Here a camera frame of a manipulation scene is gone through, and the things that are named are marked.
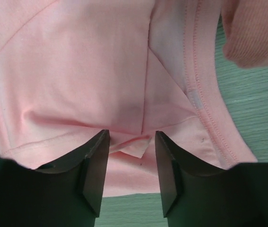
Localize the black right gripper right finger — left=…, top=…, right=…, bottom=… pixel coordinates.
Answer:
left=155, top=131, right=268, bottom=227

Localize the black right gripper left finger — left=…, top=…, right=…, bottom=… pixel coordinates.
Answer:
left=0, top=130, right=110, bottom=227

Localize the light pink t shirt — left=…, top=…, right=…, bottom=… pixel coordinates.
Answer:
left=0, top=0, right=256, bottom=197

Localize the folded salmon t shirt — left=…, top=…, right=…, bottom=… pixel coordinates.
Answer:
left=221, top=0, right=268, bottom=69

